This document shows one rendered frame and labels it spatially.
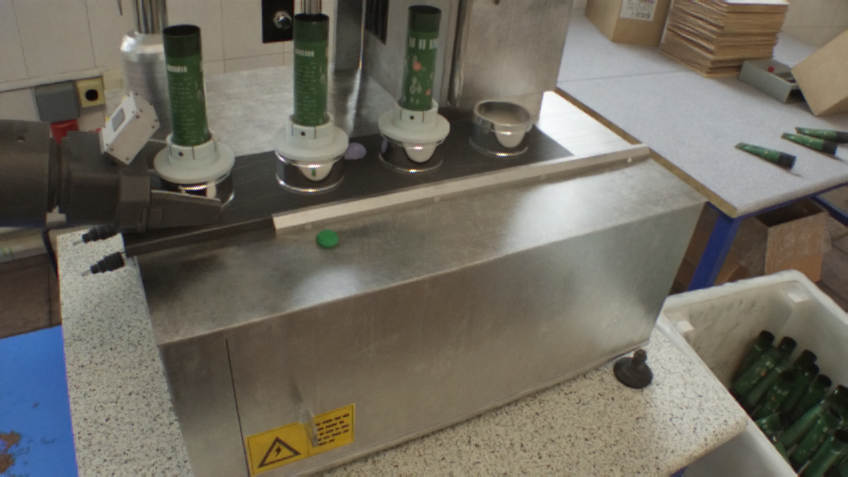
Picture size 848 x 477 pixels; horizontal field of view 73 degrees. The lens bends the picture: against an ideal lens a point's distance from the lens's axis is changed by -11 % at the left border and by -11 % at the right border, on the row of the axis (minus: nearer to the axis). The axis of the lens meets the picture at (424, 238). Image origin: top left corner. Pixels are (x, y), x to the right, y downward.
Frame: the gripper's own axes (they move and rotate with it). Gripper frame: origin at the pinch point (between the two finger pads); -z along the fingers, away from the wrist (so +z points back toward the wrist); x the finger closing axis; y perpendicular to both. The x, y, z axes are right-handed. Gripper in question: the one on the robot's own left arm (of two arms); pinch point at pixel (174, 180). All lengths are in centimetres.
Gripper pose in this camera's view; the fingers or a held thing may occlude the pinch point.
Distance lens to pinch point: 59.3
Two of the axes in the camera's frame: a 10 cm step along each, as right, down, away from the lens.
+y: 3.2, -8.3, -4.5
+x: 4.6, 5.6, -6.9
